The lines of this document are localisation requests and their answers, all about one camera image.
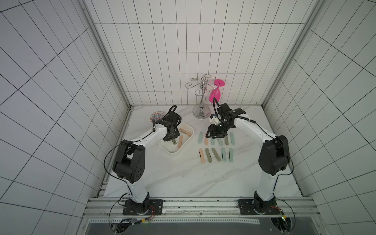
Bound chrome cup holder stand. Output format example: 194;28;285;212
185;74;216;119

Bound small patterned dish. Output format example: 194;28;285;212
150;111;166;122

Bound peach knife leaning in box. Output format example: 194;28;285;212
179;128;192;136

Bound peach knife lower in box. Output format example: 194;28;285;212
178;136;184;149

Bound white plastic storage box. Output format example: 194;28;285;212
158;122;194;154

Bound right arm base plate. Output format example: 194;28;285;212
238;199;280;215

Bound aluminium mounting rail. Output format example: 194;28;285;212
83;197;320;220

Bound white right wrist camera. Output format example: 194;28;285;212
209;114;221;125

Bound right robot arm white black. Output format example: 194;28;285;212
206;98;291;214

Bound pink plastic wine glass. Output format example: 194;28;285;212
209;79;225;103

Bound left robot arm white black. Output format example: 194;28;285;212
105;105;182;211

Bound mint knife bottom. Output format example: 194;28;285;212
229;148;234;163

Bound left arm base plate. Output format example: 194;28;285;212
122;199;164;216

